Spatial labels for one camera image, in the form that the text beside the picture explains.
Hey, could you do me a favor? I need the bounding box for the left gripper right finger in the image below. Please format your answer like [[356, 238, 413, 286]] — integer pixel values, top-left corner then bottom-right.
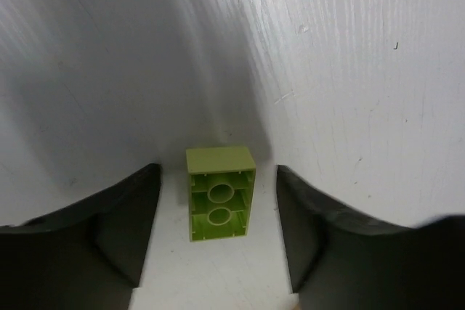
[[275, 165, 464, 309]]

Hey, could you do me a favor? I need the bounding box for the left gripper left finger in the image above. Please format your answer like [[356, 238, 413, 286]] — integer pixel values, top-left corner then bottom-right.
[[1, 163, 162, 309]]

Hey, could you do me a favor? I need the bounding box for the lime printed lego brick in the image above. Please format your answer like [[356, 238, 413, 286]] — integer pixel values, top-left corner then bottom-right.
[[185, 146, 256, 242]]

